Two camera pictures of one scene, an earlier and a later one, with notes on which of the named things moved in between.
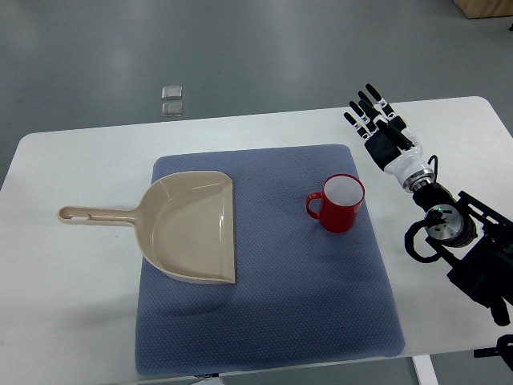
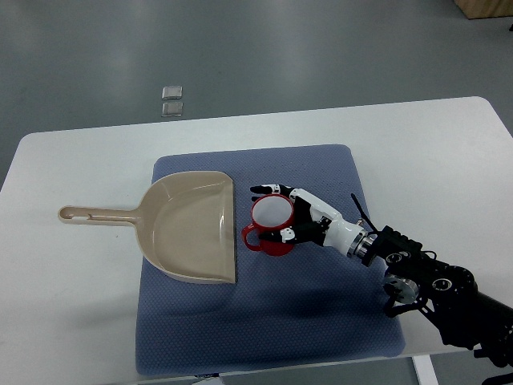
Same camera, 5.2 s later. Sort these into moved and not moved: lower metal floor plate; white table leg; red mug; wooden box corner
Moved: red mug
Not moved: wooden box corner; white table leg; lower metal floor plate
